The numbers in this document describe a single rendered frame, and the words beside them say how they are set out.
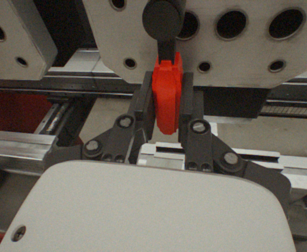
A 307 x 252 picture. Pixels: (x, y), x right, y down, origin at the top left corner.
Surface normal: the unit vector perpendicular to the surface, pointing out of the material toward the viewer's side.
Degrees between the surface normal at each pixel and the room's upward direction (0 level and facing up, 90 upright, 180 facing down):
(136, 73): 90
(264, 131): 0
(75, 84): 90
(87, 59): 0
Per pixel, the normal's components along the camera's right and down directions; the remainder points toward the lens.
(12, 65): -0.15, 0.77
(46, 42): 0.98, 0.07
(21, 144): -0.08, -0.63
